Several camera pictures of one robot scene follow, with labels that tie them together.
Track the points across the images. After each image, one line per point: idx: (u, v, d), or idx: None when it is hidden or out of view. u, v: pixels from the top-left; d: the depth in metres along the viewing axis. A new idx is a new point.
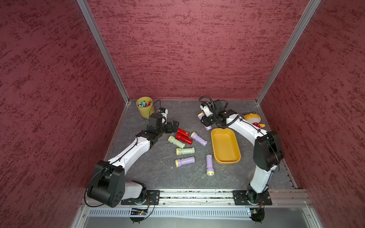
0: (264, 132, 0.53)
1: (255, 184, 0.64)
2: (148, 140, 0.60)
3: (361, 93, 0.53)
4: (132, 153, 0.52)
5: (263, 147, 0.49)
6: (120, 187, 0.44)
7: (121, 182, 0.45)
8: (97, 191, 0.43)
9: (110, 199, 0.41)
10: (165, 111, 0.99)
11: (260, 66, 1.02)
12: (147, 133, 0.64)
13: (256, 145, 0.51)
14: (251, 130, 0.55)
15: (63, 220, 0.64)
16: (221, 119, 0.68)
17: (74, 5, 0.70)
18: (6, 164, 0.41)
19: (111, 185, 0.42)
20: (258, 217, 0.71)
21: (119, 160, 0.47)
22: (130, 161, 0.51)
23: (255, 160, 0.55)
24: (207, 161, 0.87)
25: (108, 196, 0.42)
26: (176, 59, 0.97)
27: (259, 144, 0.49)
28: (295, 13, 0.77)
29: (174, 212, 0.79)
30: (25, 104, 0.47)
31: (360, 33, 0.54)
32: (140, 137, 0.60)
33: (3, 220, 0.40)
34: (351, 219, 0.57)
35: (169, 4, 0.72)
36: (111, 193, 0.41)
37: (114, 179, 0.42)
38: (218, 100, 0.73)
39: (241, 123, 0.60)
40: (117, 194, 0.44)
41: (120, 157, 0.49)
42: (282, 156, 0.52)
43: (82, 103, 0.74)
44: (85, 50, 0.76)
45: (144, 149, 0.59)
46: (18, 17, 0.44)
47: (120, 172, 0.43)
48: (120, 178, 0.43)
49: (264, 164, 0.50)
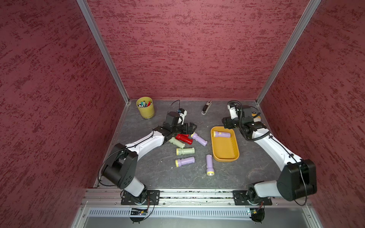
0: (297, 158, 0.46)
1: (260, 190, 0.63)
2: (162, 136, 0.62)
3: (361, 93, 0.53)
4: (147, 143, 0.54)
5: (293, 177, 0.42)
6: (130, 171, 0.46)
7: (132, 168, 0.47)
8: (109, 171, 0.46)
9: (119, 181, 0.44)
10: (184, 112, 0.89)
11: (260, 66, 1.02)
12: (163, 128, 0.67)
13: (285, 172, 0.43)
14: (281, 153, 0.48)
15: (63, 220, 0.64)
16: (247, 130, 0.61)
17: (74, 5, 0.70)
18: (6, 164, 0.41)
19: (123, 167, 0.45)
20: (258, 217, 0.71)
21: (134, 147, 0.50)
22: (144, 150, 0.53)
23: (281, 187, 0.46)
24: (207, 161, 0.87)
25: (118, 177, 0.45)
26: (176, 59, 0.97)
27: (289, 172, 0.42)
28: (295, 13, 0.77)
29: (174, 212, 0.79)
30: (25, 104, 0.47)
31: (360, 33, 0.54)
32: (156, 131, 0.63)
33: (3, 220, 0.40)
34: (351, 219, 0.57)
35: (169, 4, 0.72)
36: (121, 175, 0.44)
37: (128, 162, 0.45)
38: (248, 109, 0.65)
39: (270, 141, 0.53)
40: (126, 178, 0.46)
41: (135, 144, 0.52)
42: (313, 188, 0.44)
43: (82, 103, 0.74)
44: (85, 50, 0.76)
45: (158, 143, 0.61)
46: (18, 17, 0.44)
47: (133, 156, 0.45)
48: (133, 162, 0.45)
49: (290, 194, 0.43)
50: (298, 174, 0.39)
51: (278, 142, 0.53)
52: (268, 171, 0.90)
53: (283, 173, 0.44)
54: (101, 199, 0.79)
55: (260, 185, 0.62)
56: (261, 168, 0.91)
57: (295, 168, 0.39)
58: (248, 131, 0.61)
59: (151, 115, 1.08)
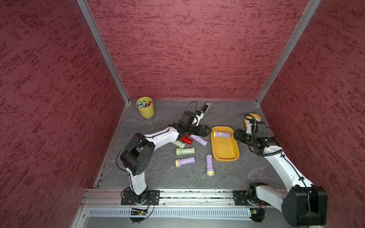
0: (307, 183, 0.43)
1: (262, 194, 0.62)
2: (177, 133, 0.65)
3: (361, 93, 0.53)
4: (163, 137, 0.57)
5: (300, 201, 0.40)
6: (146, 161, 0.50)
7: (148, 158, 0.51)
8: (127, 157, 0.50)
9: (135, 168, 0.48)
10: (200, 115, 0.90)
11: (260, 66, 1.02)
12: (177, 126, 0.70)
13: (291, 194, 0.42)
14: (290, 174, 0.46)
15: (63, 221, 0.64)
16: (258, 145, 0.60)
17: (74, 5, 0.70)
18: (6, 164, 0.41)
19: (140, 156, 0.48)
20: (258, 217, 0.71)
21: (152, 138, 0.54)
22: (159, 144, 0.56)
23: (286, 211, 0.44)
24: (207, 161, 0.87)
25: (134, 164, 0.49)
26: (176, 59, 0.97)
27: (294, 194, 0.40)
28: (295, 13, 0.77)
29: (174, 212, 0.79)
30: (25, 104, 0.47)
31: (360, 33, 0.54)
32: (171, 128, 0.66)
33: (3, 220, 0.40)
34: (351, 219, 0.57)
35: (169, 4, 0.72)
36: (138, 163, 0.48)
37: (145, 151, 0.48)
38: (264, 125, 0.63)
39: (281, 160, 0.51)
40: (142, 166, 0.49)
41: (153, 135, 0.56)
42: (321, 219, 0.41)
43: (82, 103, 0.74)
44: (85, 50, 0.76)
45: (172, 139, 0.64)
46: (19, 17, 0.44)
47: (151, 146, 0.49)
48: (150, 151, 0.49)
49: (293, 220, 0.41)
50: (304, 199, 0.40)
51: (289, 162, 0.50)
52: (268, 171, 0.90)
53: (289, 194, 0.42)
54: (101, 199, 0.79)
55: (264, 189, 0.61)
56: (261, 168, 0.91)
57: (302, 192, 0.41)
58: (260, 145, 0.60)
59: (151, 115, 1.08)
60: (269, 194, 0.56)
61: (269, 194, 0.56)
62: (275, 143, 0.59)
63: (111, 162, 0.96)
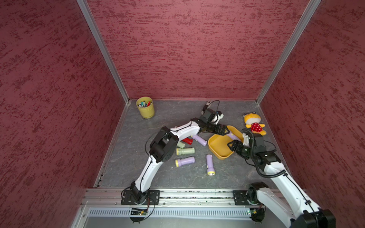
0: (314, 206, 0.42)
1: (264, 198, 0.61)
2: (198, 127, 0.70)
3: (361, 93, 0.53)
4: (186, 131, 0.64)
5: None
6: (171, 150, 0.58)
7: (173, 148, 0.58)
8: (156, 146, 0.59)
9: (162, 156, 0.56)
10: (221, 115, 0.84)
11: (260, 66, 1.02)
12: (199, 120, 0.75)
13: (299, 221, 0.40)
14: (296, 196, 0.45)
15: (63, 220, 0.64)
16: (259, 161, 0.58)
17: (74, 5, 0.70)
18: (6, 164, 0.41)
19: (168, 145, 0.56)
20: (258, 217, 0.71)
21: (176, 132, 0.61)
22: (182, 136, 0.63)
23: None
24: (207, 161, 0.87)
25: (161, 152, 0.57)
26: (176, 59, 0.97)
27: (304, 223, 0.39)
28: (295, 13, 0.77)
29: (174, 212, 0.79)
30: (25, 104, 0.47)
31: (360, 33, 0.54)
32: (194, 122, 0.72)
33: (3, 220, 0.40)
34: (351, 218, 0.57)
35: (169, 4, 0.72)
36: (164, 151, 0.56)
37: (170, 143, 0.55)
38: (260, 137, 0.63)
39: (285, 181, 0.49)
40: (167, 155, 0.58)
41: (177, 129, 0.62)
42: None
43: (82, 103, 0.74)
44: (85, 50, 0.76)
45: (194, 133, 0.71)
46: (18, 17, 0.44)
47: (176, 139, 0.56)
48: (175, 143, 0.56)
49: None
50: (313, 225, 0.39)
51: (293, 181, 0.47)
52: None
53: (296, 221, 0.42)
54: (101, 199, 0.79)
55: (265, 195, 0.61)
56: None
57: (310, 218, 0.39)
58: (261, 161, 0.58)
59: (151, 115, 1.08)
60: (272, 202, 0.57)
61: (273, 203, 0.56)
62: (275, 158, 0.57)
63: (111, 162, 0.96)
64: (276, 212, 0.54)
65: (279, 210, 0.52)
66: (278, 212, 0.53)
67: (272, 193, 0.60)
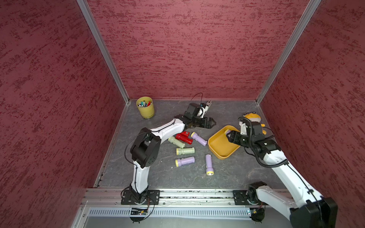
0: (316, 195, 0.41)
1: (262, 195, 0.62)
2: (183, 125, 0.66)
3: (361, 93, 0.53)
4: (169, 129, 0.59)
5: (313, 218, 0.38)
6: (154, 153, 0.53)
7: (156, 151, 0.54)
8: (137, 150, 0.53)
9: (144, 161, 0.50)
10: (205, 107, 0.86)
11: (260, 66, 1.02)
12: (183, 117, 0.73)
13: (302, 210, 0.40)
14: (298, 185, 0.44)
15: (63, 220, 0.64)
16: (258, 149, 0.56)
17: (74, 5, 0.70)
18: (6, 164, 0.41)
19: (148, 149, 0.50)
20: (258, 217, 0.71)
21: (158, 132, 0.56)
22: (166, 136, 0.58)
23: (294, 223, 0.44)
24: (207, 161, 0.87)
25: (143, 157, 0.51)
26: (176, 59, 0.97)
27: (309, 213, 0.38)
28: (295, 13, 0.77)
29: (174, 212, 0.72)
30: (25, 104, 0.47)
31: (360, 33, 0.54)
32: (177, 119, 0.67)
33: (3, 220, 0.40)
34: (351, 218, 0.57)
35: (169, 4, 0.72)
36: (147, 155, 0.50)
37: (152, 145, 0.50)
38: (259, 126, 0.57)
39: (286, 170, 0.47)
40: (151, 158, 0.53)
41: (159, 129, 0.57)
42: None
43: (82, 103, 0.74)
44: (85, 50, 0.76)
45: (178, 130, 0.65)
46: (18, 17, 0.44)
47: (158, 140, 0.51)
48: (157, 145, 0.51)
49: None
50: (317, 215, 0.38)
51: (294, 169, 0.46)
52: (268, 170, 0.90)
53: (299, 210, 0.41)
54: (101, 199, 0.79)
55: (264, 191, 0.62)
56: (261, 167, 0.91)
57: (314, 209, 0.38)
58: (260, 150, 0.55)
59: (151, 115, 1.08)
60: (271, 196, 0.57)
61: (271, 198, 0.57)
62: (275, 146, 0.55)
63: (111, 162, 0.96)
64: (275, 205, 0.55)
65: (277, 204, 0.53)
66: (277, 205, 0.54)
67: (271, 191, 0.60)
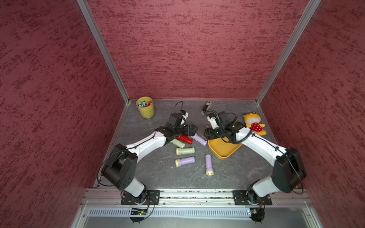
0: (282, 150, 0.47)
1: (258, 188, 0.63)
2: (164, 137, 0.61)
3: (361, 93, 0.53)
4: (148, 143, 0.55)
5: (286, 170, 0.44)
6: (130, 173, 0.46)
7: (132, 170, 0.47)
8: (109, 171, 0.46)
9: (118, 183, 0.44)
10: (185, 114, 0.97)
11: (260, 66, 1.02)
12: (165, 129, 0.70)
13: (276, 166, 0.45)
14: (267, 148, 0.50)
15: (63, 220, 0.64)
16: (229, 133, 0.62)
17: (74, 5, 0.70)
18: (6, 164, 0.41)
19: (123, 168, 0.44)
20: (258, 217, 0.71)
21: (135, 148, 0.50)
22: (145, 151, 0.53)
23: (276, 181, 0.48)
24: (207, 161, 0.87)
25: (117, 178, 0.44)
26: (176, 59, 0.97)
27: (281, 166, 0.43)
28: (295, 13, 0.77)
29: (174, 212, 0.79)
30: (25, 104, 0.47)
31: (360, 33, 0.54)
32: (158, 132, 0.63)
33: (3, 220, 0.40)
34: (351, 218, 0.57)
35: (169, 4, 0.72)
36: (120, 176, 0.44)
37: (127, 164, 0.44)
38: (224, 114, 0.69)
39: (254, 139, 0.54)
40: (126, 179, 0.46)
41: (136, 145, 0.52)
42: (304, 175, 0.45)
43: (82, 103, 0.74)
44: (85, 50, 0.76)
45: (159, 144, 0.60)
46: (18, 17, 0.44)
47: (133, 159, 0.45)
48: (131, 164, 0.45)
49: (286, 186, 0.44)
50: (287, 166, 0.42)
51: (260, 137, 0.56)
52: (268, 171, 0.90)
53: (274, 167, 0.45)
54: (101, 199, 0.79)
55: (257, 183, 0.63)
56: (261, 168, 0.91)
57: (284, 161, 0.44)
58: (231, 132, 0.62)
59: (151, 115, 1.08)
60: (263, 183, 0.58)
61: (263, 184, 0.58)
62: (241, 126, 0.61)
63: None
64: (269, 189, 0.56)
65: (268, 185, 0.56)
66: (270, 187, 0.55)
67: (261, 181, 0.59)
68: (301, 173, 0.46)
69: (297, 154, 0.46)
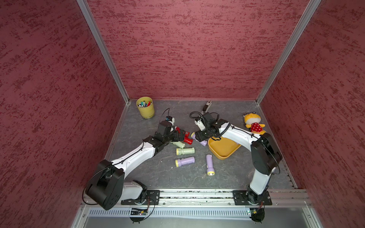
0: (257, 136, 0.53)
1: (255, 186, 0.64)
2: (153, 149, 0.59)
3: (361, 93, 0.53)
4: (135, 157, 0.52)
5: (261, 152, 0.49)
6: (117, 190, 0.44)
7: (119, 187, 0.44)
8: (94, 191, 0.43)
9: (105, 202, 0.41)
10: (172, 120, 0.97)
11: (260, 66, 1.02)
12: (154, 139, 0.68)
13: (253, 151, 0.50)
14: (245, 136, 0.55)
15: (63, 220, 0.64)
16: (214, 130, 0.68)
17: (74, 5, 0.70)
18: (6, 164, 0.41)
19: (109, 187, 0.42)
20: (257, 217, 0.71)
21: (121, 163, 0.47)
22: (132, 166, 0.51)
23: (256, 166, 0.52)
24: (207, 161, 0.87)
25: (103, 197, 0.42)
26: (176, 59, 0.97)
27: (255, 148, 0.48)
28: (295, 13, 0.77)
29: (174, 212, 0.79)
30: (25, 104, 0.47)
31: (360, 33, 0.54)
32: (147, 143, 0.61)
33: (3, 220, 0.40)
34: (351, 218, 0.57)
35: (169, 4, 0.72)
36: (107, 194, 0.41)
37: (112, 182, 0.42)
38: (208, 113, 0.75)
39: (234, 130, 0.60)
40: (113, 197, 0.43)
41: (122, 159, 0.49)
42: (279, 156, 0.52)
43: (82, 103, 0.74)
44: (85, 50, 0.76)
45: (148, 156, 0.58)
46: (18, 17, 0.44)
47: (119, 175, 0.43)
48: (118, 181, 0.42)
49: (265, 168, 0.49)
50: (262, 149, 0.49)
51: (239, 128, 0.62)
52: None
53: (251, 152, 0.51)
54: None
55: (252, 181, 0.64)
56: None
57: (258, 145, 0.49)
58: (216, 129, 0.68)
59: (151, 115, 1.08)
60: (255, 177, 0.61)
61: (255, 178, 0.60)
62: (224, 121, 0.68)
63: None
64: (260, 181, 0.59)
65: (256, 175, 0.59)
66: (259, 177, 0.58)
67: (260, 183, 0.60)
68: (276, 155, 0.51)
69: (269, 137, 0.51)
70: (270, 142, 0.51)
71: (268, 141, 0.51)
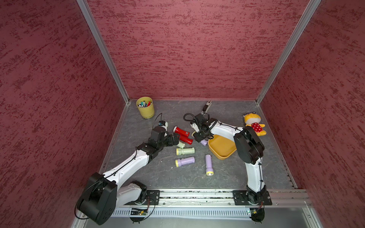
0: (240, 129, 0.59)
1: (252, 184, 0.65)
2: (146, 156, 0.58)
3: (361, 93, 0.53)
4: (129, 167, 0.51)
5: (242, 142, 0.54)
6: (110, 204, 0.42)
7: (112, 200, 0.43)
8: (86, 205, 0.42)
9: (98, 216, 0.40)
10: (164, 124, 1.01)
11: (260, 66, 1.02)
12: (147, 146, 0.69)
13: (236, 141, 0.56)
14: (230, 130, 0.61)
15: (63, 220, 0.64)
16: (205, 128, 0.74)
17: (74, 5, 0.70)
18: (6, 164, 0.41)
19: (100, 202, 0.40)
20: (258, 217, 0.71)
21: (114, 175, 0.46)
22: (126, 175, 0.50)
23: (242, 156, 0.57)
24: (207, 161, 0.87)
25: (95, 212, 0.41)
26: (176, 59, 0.97)
27: (237, 138, 0.54)
28: (295, 13, 0.77)
29: (174, 212, 0.79)
30: (25, 104, 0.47)
31: (360, 33, 0.54)
32: (140, 151, 0.60)
33: (3, 220, 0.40)
34: (351, 218, 0.57)
35: (169, 4, 0.72)
36: (99, 210, 0.40)
37: (104, 196, 0.40)
38: (200, 114, 0.83)
39: (221, 126, 0.67)
40: (106, 211, 0.42)
41: (115, 170, 0.48)
42: (263, 147, 0.57)
43: (82, 103, 0.74)
44: (85, 50, 0.76)
45: (142, 163, 0.57)
46: (18, 17, 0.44)
47: (112, 188, 0.42)
48: (110, 195, 0.41)
49: (248, 157, 0.54)
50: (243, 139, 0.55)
51: (225, 124, 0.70)
52: (268, 171, 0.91)
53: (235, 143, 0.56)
54: None
55: (248, 179, 0.66)
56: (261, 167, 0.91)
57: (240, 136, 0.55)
58: (206, 128, 0.74)
59: (151, 115, 1.08)
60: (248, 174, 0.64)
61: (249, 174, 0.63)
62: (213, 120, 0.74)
63: (111, 162, 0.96)
64: (252, 175, 0.61)
65: (248, 171, 0.62)
66: (250, 171, 0.61)
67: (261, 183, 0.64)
68: (258, 145, 0.57)
69: (251, 129, 0.57)
70: (252, 134, 0.57)
71: (250, 133, 0.56)
